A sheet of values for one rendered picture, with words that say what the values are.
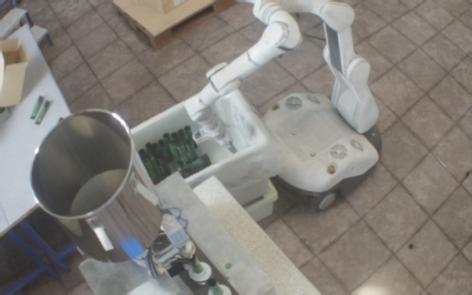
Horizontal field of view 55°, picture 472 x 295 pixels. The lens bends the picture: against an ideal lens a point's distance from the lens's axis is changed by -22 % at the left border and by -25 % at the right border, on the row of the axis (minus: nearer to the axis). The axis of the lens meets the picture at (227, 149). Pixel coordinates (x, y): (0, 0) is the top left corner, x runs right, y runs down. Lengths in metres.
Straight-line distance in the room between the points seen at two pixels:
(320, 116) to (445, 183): 0.94
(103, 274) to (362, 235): 1.66
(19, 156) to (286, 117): 1.47
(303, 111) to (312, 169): 0.36
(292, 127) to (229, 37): 1.18
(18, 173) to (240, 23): 2.11
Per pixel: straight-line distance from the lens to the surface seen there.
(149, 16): 4.12
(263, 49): 1.93
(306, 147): 2.87
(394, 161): 3.19
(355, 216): 3.00
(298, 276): 2.05
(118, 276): 1.67
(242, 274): 1.79
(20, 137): 2.91
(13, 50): 3.19
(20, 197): 2.66
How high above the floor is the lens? 2.66
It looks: 54 degrees down
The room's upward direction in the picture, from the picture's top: 17 degrees counter-clockwise
